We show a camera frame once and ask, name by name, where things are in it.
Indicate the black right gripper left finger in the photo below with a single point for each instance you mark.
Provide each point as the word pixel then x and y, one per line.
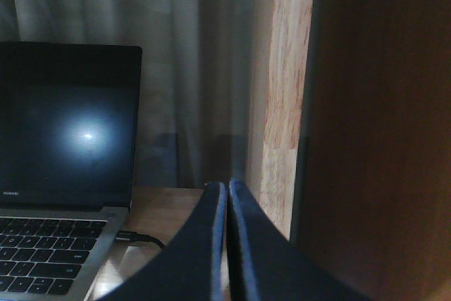
pixel 189 267

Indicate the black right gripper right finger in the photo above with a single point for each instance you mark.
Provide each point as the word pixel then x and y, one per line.
pixel 263 265

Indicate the wooden shelf unit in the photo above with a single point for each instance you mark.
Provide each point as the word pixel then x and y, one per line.
pixel 335 112

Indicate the grey laptop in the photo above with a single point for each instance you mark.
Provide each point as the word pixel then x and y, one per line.
pixel 68 131

